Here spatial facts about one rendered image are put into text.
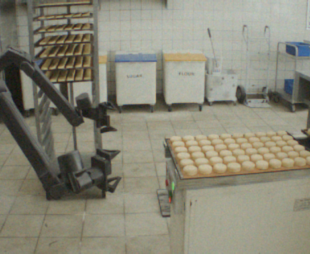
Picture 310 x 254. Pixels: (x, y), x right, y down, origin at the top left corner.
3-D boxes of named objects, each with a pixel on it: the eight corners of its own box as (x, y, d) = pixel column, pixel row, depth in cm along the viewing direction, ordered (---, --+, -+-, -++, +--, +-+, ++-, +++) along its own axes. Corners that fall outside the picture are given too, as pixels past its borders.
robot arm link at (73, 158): (59, 190, 120) (51, 198, 112) (48, 157, 119) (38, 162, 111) (93, 182, 119) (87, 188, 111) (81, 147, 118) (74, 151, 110)
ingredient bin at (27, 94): (22, 118, 493) (17, 62, 468) (30, 106, 553) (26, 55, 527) (61, 116, 500) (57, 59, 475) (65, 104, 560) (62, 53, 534)
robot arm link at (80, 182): (69, 195, 114) (80, 194, 111) (62, 174, 114) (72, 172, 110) (85, 187, 120) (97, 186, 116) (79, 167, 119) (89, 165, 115)
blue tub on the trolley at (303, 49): (300, 52, 539) (301, 42, 534) (313, 57, 502) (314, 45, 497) (283, 51, 535) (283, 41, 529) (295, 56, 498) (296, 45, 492)
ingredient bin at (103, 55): (67, 116, 500) (64, 59, 474) (72, 104, 559) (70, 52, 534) (108, 115, 505) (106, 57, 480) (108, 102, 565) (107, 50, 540)
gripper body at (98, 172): (108, 160, 119) (91, 168, 113) (110, 189, 122) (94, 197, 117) (95, 154, 122) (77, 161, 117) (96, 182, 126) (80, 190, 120)
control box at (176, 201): (173, 186, 174) (173, 159, 169) (183, 214, 152) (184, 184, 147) (165, 187, 173) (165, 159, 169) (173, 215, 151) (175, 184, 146)
